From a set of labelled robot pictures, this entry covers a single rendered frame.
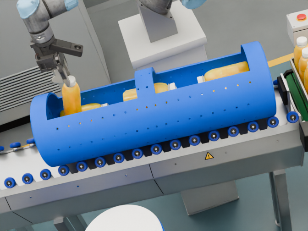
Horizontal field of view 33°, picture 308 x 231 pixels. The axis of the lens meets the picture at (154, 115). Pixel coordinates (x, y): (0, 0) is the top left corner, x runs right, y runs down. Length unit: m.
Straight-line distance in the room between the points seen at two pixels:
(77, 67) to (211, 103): 1.87
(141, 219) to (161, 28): 0.82
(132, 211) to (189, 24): 0.86
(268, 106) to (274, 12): 2.34
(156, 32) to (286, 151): 0.71
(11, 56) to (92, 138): 1.69
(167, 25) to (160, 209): 1.25
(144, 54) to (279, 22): 2.07
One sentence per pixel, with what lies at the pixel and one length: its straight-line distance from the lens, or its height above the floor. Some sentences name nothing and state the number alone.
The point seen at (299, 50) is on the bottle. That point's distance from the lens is 2.14.
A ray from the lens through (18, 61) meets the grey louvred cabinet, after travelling 3.52.
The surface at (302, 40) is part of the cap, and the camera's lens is 2.13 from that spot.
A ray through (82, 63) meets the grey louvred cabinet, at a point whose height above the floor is 0.37.
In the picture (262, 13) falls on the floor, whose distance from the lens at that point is 4.18.
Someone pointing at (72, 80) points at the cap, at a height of 1.27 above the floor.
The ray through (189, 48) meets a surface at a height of 1.12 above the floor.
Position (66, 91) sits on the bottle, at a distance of 1.97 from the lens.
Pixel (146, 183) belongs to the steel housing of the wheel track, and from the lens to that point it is 2.12.
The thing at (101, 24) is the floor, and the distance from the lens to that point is 4.55.
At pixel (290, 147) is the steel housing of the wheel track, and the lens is 2.08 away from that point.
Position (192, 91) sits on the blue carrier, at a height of 1.20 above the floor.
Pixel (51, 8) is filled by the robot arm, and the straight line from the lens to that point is 1.77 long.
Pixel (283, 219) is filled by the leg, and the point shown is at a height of 0.28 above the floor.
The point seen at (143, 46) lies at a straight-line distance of 2.18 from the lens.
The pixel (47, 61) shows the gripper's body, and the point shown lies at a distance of 1.87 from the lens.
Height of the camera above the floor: 2.43
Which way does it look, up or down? 44 degrees down
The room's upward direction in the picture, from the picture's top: 19 degrees counter-clockwise
